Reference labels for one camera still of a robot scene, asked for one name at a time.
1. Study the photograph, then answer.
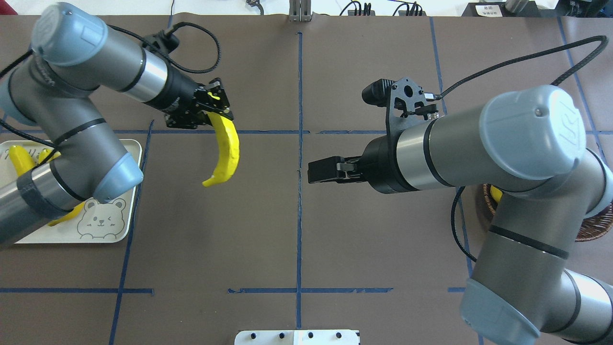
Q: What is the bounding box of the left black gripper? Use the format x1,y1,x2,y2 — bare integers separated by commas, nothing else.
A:
165,77,234,130

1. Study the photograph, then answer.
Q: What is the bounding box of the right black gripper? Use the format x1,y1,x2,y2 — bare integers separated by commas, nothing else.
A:
308,156,366,184

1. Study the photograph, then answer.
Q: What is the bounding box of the yellow banana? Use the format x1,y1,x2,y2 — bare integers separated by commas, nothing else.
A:
202,112,239,187
8,146,37,177
37,148,61,166
48,202,85,227

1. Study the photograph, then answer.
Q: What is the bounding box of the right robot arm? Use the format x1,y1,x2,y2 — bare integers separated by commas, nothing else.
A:
308,85,612,345

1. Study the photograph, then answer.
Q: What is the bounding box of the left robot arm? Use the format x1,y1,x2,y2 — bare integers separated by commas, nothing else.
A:
1,2,239,248

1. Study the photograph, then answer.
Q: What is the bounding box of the brown wicker basket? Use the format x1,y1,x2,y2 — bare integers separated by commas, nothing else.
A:
475,184,613,242

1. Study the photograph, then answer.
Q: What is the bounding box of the pale green bear tray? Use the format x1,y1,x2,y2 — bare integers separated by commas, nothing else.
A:
0,140,136,244

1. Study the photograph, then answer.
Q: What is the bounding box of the yellow pear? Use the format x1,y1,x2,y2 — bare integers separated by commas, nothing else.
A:
489,185,503,204

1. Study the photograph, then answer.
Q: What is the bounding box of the grey aluminium post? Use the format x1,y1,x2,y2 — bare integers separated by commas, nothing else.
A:
288,0,313,23

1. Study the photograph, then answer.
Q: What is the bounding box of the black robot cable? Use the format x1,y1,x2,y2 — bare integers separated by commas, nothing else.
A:
438,35,609,99

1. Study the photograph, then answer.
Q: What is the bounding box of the white mount base plate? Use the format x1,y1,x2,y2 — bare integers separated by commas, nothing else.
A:
234,329,361,345

